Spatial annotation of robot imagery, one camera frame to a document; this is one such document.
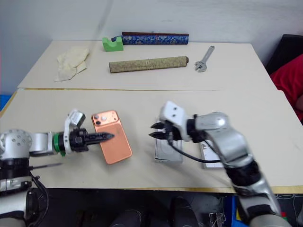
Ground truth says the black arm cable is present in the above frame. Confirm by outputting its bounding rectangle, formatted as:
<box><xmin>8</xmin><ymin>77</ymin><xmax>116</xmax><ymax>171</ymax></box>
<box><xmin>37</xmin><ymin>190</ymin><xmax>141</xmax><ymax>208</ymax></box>
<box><xmin>29</xmin><ymin>174</ymin><xmax>50</xmax><ymax>224</ymax></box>
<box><xmin>167</xmin><ymin>138</ymin><xmax>224</xmax><ymax>164</ymax></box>

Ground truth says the blue patterned scroll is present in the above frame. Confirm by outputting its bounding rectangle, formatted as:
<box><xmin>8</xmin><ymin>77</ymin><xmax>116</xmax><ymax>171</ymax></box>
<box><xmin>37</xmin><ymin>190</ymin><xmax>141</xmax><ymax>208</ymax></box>
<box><xmin>121</xmin><ymin>31</ymin><xmax>190</xmax><ymax>46</ymax></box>

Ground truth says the blue crate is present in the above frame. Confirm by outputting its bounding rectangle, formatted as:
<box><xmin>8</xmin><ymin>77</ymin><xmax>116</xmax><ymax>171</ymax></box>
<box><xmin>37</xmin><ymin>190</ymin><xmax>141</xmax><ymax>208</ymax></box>
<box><xmin>223</xmin><ymin>195</ymin><xmax>246</xmax><ymax>227</ymax></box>

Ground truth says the crumpled cream cloth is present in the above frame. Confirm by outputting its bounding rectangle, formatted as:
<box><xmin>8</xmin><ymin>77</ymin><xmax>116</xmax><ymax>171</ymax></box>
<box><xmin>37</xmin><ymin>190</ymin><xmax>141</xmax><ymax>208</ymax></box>
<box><xmin>53</xmin><ymin>46</ymin><xmax>90</xmax><ymax>83</ymax></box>

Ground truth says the red fabric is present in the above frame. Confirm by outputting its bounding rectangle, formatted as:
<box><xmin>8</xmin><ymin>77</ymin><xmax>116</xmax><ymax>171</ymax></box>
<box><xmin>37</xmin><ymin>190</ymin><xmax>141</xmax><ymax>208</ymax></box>
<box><xmin>269</xmin><ymin>53</ymin><xmax>303</xmax><ymax>119</ymax></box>

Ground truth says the blue bin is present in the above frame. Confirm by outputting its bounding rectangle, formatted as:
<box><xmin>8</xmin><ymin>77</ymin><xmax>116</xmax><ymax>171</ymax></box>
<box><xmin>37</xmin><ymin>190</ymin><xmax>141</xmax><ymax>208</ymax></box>
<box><xmin>0</xmin><ymin>94</ymin><xmax>13</xmax><ymax>112</ymax></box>

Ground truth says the silver adjustable wrench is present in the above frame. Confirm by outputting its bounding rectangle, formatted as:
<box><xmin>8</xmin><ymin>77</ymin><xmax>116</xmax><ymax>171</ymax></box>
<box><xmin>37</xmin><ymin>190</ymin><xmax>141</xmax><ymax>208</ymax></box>
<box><xmin>194</xmin><ymin>45</ymin><xmax>216</xmax><ymax>73</ymax></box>

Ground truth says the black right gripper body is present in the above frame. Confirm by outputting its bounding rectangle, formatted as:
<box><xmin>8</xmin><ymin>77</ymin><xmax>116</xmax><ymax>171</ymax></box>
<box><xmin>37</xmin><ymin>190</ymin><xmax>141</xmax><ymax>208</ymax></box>
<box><xmin>162</xmin><ymin>120</ymin><xmax>182</xmax><ymax>143</ymax></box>

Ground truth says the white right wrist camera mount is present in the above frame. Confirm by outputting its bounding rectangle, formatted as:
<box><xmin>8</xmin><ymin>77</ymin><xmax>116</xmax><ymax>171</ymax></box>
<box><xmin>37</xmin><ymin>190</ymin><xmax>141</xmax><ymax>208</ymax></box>
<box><xmin>158</xmin><ymin>101</ymin><xmax>190</xmax><ymax>142</ymax></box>

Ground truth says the black chair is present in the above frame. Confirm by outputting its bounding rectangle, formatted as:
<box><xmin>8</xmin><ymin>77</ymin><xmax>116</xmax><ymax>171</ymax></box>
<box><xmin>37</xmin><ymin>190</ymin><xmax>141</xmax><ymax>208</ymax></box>
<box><xmin>264</xmin><ymin>34</ymin><xmax>303</xmax><ymax>74</ymax></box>

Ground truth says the orange smartphone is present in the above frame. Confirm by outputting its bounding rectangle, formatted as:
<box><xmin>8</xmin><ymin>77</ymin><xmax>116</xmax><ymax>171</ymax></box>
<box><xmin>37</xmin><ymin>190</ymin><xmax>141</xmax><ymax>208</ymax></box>
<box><xmin>91</xmin><ymin>109</ymin><xmax>133</xmax><ymax>165</ymax></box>

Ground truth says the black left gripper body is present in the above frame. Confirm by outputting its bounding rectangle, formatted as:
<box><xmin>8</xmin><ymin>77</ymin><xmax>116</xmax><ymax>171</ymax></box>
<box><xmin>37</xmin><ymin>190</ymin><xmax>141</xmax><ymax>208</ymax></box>
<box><xmin>69</xmin><ymin>128</ymin><xmax>92</xmax><ymax>152</ymax></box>

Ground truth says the olive brown rolled scroll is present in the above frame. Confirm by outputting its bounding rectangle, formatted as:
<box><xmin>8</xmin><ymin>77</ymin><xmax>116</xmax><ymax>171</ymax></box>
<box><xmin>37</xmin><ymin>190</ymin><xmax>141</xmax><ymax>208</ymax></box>
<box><xmin>108</xmin><ymin>55</ymin><xmax>189</xmax><ymax>74</ymax></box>

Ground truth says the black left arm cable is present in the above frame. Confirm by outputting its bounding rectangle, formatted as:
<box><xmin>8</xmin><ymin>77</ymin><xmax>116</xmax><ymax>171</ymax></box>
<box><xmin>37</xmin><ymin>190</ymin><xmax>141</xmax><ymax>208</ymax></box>
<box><xmin>29</xmin><ymin>174</ymin><xmax>50</xmax><ymax>224</ymax></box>

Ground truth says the green tape dispenser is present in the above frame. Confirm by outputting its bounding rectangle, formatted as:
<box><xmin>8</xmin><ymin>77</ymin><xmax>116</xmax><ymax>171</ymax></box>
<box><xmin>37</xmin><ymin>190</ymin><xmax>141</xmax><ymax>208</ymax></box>
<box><xmin>102</xmin><ymin>36</ymin><xmax>125</xmax><ymax>52</ymax></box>

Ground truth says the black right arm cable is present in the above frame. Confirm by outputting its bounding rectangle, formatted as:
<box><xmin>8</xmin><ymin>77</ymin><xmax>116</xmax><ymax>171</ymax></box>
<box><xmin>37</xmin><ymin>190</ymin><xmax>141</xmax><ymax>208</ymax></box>
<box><xmin>167</xmin><ymin>138</ymin><xmax>224</xmax><ymax>164</ymax></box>

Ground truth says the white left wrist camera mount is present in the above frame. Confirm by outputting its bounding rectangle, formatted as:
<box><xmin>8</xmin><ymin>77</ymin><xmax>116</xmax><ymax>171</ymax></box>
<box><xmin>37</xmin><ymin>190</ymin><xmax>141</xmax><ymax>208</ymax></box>
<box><xmin>63</xmin><ymin>109</ymin><xmax>86</xmax><ymax>152</ymax></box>

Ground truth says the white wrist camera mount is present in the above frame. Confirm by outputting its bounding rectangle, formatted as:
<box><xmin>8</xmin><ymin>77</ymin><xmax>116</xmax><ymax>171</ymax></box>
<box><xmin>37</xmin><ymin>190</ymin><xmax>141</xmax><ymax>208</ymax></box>
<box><xmin>158</xmin><ymin>101</ymin><xmax>190</xmax><ymax>142</ymax></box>
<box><xmin>63</xmin><ymin>109</ymin><xmax>86</xmax><ymax>152</ymax></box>

